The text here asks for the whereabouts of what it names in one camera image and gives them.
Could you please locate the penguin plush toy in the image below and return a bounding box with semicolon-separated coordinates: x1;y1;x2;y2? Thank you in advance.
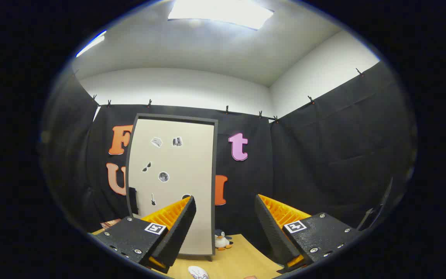
214;229;233;250

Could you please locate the black door handle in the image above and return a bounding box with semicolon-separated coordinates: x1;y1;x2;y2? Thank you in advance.
129;187;139;215

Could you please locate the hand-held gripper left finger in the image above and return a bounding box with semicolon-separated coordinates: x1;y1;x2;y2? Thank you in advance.
91;196;197;274

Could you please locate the beige shoe cabinet door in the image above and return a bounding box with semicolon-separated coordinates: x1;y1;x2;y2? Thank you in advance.
128;118;215;256

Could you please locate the long ceiling light strip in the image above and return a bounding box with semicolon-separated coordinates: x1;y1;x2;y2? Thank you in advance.
76;30;107;58

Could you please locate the square ceiling light panel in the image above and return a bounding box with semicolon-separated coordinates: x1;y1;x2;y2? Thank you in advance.
168;0;274;31

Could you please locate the white canvas shoe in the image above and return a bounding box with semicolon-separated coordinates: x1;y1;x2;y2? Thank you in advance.
188;266;209;279

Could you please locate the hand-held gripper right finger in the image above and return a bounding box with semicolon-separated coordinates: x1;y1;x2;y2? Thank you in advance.
255;194;363;274

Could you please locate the grey shoe cabinet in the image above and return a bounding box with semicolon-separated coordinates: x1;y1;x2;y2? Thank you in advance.
125;114;219;261

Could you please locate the black backdrop cloth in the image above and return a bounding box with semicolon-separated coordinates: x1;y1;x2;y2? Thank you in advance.
41;62;417;264

